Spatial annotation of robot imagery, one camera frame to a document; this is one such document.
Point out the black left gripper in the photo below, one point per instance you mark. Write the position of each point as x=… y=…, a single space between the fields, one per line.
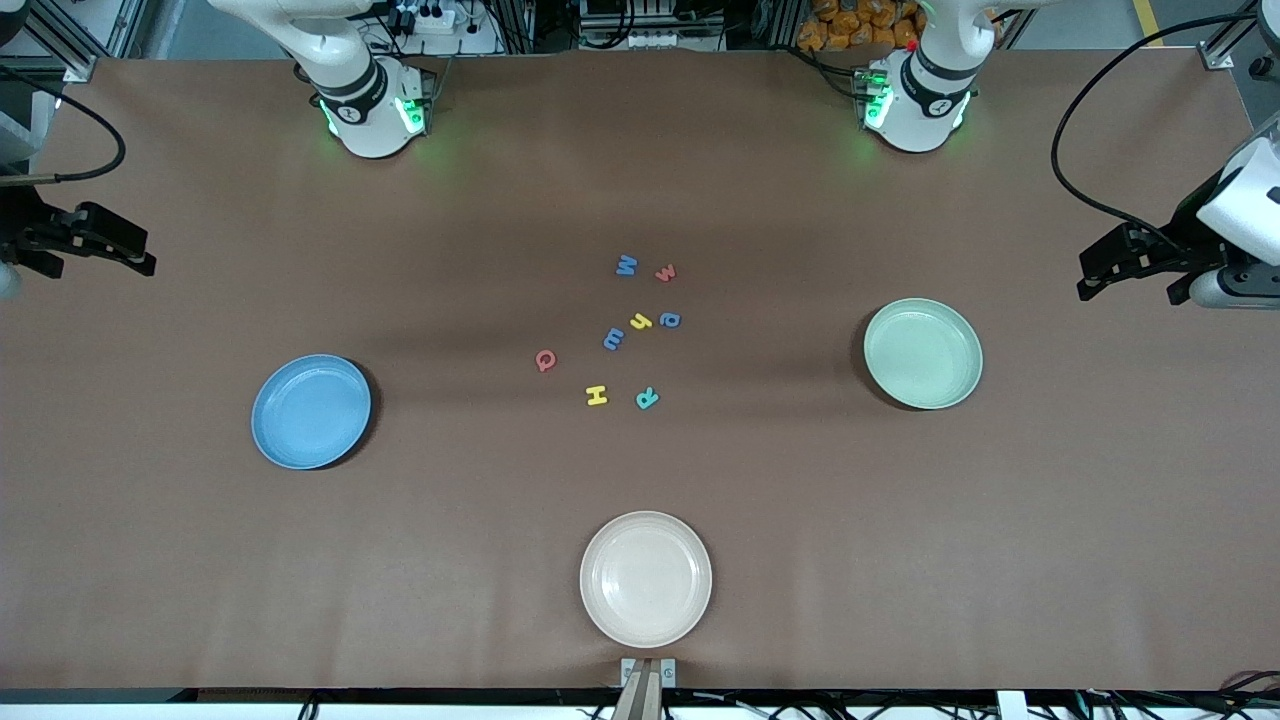
x=1183 y=243

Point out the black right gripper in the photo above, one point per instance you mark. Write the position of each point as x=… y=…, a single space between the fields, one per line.
x=20 y=222

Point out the yellow lowercase letter h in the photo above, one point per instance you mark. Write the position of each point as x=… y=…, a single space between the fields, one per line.
x=642 y=321

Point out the teal uppercase letter R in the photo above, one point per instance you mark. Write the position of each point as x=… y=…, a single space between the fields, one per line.
x=646 y=400

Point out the yellow uppercase letter H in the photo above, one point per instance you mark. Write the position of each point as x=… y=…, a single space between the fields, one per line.
x=597 y=396

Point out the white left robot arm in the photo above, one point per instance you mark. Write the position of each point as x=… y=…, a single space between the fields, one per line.
x=915 y=120

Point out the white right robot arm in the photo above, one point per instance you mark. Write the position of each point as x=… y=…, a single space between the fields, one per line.
x=370 y=120

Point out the green plate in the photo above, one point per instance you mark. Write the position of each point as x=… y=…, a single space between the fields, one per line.
x=923 y=354

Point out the blue plate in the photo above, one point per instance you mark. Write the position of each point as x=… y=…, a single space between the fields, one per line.
x=310 y=412

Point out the red uppercase letter Q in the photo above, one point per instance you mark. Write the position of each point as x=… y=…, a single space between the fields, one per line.
x=541 y=366

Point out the blue uppercase letter W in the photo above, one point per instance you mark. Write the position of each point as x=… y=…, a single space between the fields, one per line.
x=627 y=266

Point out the blue lowercase letter m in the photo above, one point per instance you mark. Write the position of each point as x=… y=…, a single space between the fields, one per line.
x=613 y=339

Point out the beige plate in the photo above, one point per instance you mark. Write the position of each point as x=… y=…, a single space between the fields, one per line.
x=646 y=580

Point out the black caster wheel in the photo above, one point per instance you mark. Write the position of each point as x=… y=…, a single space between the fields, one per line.
x=1266 y=68

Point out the brown table mat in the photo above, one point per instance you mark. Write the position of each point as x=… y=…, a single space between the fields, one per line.
x=900 y=550

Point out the white power strip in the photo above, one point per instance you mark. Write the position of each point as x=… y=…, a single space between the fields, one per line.
x=430 y=17

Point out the white tag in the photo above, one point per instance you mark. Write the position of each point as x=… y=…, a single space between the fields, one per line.
x=1011 y=705

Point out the equipment rack shelf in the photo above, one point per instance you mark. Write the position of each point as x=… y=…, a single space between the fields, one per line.
x=650 y=30

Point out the aluminium frame profile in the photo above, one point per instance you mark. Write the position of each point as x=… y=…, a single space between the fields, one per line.
x=1222 y=45
x=60 y=40

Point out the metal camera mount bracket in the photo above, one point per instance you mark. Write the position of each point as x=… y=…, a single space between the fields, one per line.
x=648 y=680

